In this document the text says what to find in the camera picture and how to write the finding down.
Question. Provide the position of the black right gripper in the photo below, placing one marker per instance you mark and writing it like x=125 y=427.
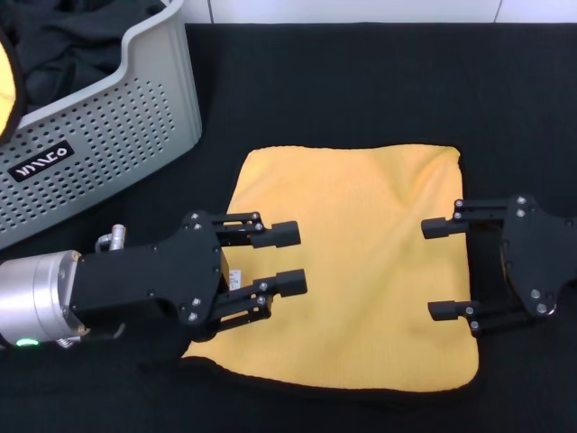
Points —
x=536 y=257

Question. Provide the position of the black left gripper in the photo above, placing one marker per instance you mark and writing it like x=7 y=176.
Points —
x=158 y=275

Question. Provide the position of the yellow grey towel black trim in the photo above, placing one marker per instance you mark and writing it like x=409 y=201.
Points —
x=360 y=203

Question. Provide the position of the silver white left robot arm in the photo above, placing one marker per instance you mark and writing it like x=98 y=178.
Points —
x=36 y=293

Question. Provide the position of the grey perforated storage box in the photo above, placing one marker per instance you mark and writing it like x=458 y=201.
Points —
x=135 y=113

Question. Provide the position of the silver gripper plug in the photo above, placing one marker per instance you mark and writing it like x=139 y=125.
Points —
x=115 y=236

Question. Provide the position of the dark grey crumpled cloth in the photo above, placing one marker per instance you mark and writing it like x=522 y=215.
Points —
x=67 y=45

